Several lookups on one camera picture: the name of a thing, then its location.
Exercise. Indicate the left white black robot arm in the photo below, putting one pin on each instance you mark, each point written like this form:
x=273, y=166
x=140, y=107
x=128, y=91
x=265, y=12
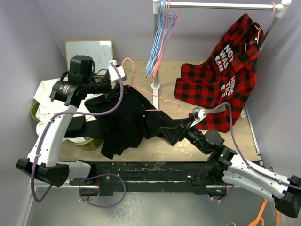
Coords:
x=42, y=162

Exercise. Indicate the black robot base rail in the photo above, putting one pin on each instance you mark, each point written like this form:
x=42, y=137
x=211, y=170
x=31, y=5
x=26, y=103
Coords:
x=195, y=177

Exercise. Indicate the small whiteboard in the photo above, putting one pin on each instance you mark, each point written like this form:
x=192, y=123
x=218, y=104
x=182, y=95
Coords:
x=101, y=52

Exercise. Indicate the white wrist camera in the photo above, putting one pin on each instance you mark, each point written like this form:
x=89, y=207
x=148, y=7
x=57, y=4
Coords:
x=116, y=71
x=198, y=114

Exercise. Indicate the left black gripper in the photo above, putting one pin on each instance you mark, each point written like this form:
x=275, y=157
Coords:
x=109, y=87

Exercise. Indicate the olive green laundry basket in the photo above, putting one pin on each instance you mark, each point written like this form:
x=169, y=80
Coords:
x=86, y=143

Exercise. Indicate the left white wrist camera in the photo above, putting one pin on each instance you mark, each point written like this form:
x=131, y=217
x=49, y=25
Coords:
x=116, y=71

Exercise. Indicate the orange plastic hanger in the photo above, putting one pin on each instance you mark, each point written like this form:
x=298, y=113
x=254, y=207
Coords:
x=259, y=218

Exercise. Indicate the pink wire hanger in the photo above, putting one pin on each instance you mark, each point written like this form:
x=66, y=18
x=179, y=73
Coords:
x=166, y=25

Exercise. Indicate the blue wire hanger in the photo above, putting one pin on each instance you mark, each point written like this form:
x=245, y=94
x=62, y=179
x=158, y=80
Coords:
x=156, y=20

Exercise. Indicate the white cloth in basket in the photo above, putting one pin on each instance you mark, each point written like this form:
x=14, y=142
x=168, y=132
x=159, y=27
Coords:
x=47, y=108

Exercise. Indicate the pink wire hanger taken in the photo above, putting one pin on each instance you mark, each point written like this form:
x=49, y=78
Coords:
x=154, y=94

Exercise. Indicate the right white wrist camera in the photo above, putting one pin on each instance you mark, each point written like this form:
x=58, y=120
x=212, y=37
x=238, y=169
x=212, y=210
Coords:
x=198, y=114

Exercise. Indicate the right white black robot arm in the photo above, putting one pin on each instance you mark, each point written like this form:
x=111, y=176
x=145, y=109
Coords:
x=283, y=191

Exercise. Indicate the white metal clothes rack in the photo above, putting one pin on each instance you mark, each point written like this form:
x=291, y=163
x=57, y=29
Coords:
x=281, y=9

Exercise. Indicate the red black plaid shirt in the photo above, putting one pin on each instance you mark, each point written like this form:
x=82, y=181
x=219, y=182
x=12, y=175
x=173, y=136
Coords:
x=228, y=75

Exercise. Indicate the pink hanger holding plaid shirt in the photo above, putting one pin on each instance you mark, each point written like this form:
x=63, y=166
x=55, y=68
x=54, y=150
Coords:
x=265, y=23

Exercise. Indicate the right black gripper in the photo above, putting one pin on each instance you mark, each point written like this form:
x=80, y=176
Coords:
x=170, y=133

